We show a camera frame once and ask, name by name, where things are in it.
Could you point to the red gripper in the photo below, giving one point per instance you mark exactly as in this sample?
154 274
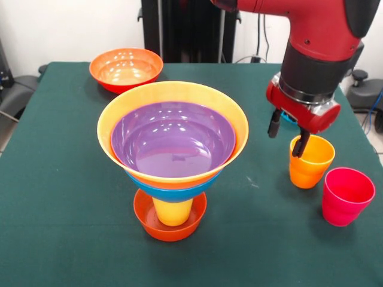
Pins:
299 112

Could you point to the orange cup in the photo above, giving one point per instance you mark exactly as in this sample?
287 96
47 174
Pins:
308 176

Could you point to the purple bowl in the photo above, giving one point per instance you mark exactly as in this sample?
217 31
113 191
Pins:
173 140

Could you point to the large orange bowl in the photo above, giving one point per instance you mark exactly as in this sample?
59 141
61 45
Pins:
173 91

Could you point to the large blue bowl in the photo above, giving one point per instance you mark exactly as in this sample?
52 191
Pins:
173 194

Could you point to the yellow cup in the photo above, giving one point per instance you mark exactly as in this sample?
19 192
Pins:
173 213

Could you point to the small red bowl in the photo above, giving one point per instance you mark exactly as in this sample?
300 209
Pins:
170 234

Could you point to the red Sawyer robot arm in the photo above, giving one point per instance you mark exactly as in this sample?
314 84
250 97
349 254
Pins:
317 45

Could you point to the black computer tower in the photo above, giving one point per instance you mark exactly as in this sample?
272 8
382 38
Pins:
3 68

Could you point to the small blue bowl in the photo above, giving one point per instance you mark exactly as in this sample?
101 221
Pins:
288 118

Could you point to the pink cup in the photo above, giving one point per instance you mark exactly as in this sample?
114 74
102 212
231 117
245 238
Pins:
344 203

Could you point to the grey black floor base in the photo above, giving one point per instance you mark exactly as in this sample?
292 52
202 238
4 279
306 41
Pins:
368 95
18 89

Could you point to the dark green tablecloth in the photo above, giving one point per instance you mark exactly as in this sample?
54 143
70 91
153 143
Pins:
191 263

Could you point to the large red bowl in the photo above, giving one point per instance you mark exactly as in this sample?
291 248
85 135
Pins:
125 68

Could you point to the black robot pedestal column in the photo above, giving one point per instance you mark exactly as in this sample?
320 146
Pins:
191 30

